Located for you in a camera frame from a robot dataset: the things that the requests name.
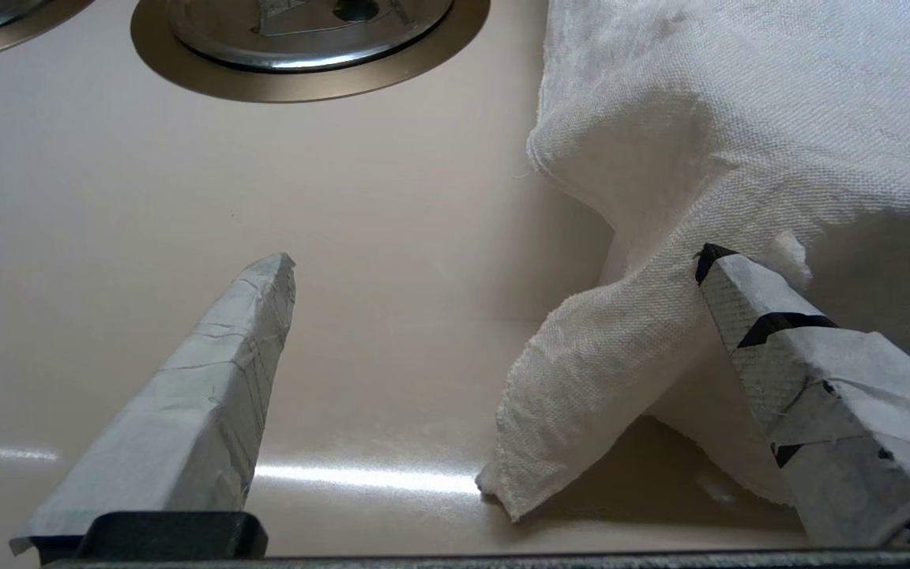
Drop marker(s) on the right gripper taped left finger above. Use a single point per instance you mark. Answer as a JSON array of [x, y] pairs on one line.
[[186, 419]]

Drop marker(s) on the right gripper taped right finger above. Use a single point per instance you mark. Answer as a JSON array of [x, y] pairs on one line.
[[842, 411]]

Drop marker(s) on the white woven cloth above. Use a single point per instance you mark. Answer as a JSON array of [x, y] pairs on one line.
[[739, 118]]

